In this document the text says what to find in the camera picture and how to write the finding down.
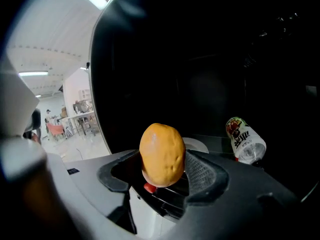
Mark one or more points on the orange wooden cabinet white top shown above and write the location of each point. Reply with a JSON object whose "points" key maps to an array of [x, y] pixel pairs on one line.
{"points": [[55, 129]]}

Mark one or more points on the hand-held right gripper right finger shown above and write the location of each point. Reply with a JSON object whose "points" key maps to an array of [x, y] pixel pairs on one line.
{"points": [[237, 209]]}

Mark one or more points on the small red object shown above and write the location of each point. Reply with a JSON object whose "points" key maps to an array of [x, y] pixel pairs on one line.
{"points": [[150, 188]]}

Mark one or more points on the black cabinet with door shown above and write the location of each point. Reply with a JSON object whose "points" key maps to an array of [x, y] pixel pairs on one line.
{"points": [[175, 71]]}

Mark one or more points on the labelled clear drink bottle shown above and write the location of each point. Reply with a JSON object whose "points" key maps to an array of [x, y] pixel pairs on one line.
{"points": [[246, 141]]}

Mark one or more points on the orange fruit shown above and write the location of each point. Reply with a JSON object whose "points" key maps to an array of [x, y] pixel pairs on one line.
{"points": [[162, 154]]}

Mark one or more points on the white table black legs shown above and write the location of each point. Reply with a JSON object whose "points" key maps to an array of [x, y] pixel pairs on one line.
{"points": [[75, 115]]}

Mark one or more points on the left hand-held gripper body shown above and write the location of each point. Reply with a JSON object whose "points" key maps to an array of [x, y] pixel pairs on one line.
{"points": [[15, 104]]}

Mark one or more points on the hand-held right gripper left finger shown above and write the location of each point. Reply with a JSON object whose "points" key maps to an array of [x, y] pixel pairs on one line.
{"points": [[85, 184]]}

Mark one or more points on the white round plate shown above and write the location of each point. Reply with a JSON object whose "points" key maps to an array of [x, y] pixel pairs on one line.
{"points": [[197, 145]]}

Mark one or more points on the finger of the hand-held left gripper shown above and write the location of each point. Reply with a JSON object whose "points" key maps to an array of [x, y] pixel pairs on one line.
{"points": [[33, 121]]}

